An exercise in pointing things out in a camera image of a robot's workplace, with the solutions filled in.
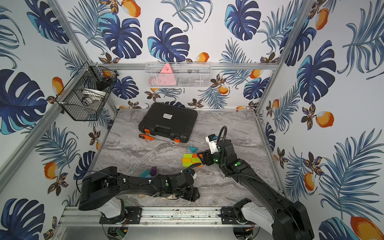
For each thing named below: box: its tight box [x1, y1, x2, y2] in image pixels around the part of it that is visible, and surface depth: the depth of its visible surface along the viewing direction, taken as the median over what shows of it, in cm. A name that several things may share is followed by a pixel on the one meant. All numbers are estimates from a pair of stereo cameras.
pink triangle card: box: [157, 63, 177, 86], surface depth 92 cm
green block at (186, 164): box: [182, 162, 193, 167], surface depth 94 cm
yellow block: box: [181, 158, 192, 163], surface depth 95 cm
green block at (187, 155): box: [183, 153, 193, 158], surface depth 97 cm
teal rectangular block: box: [141, 169, 152, 178], surface depth 89 cm
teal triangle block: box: [189, 146, 198, 154], surface depth 100 cm
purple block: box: [151, 166, 157, 176], surface depth 91 cm
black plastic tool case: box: [138, 102, 198, 143], surface depth 108 cm
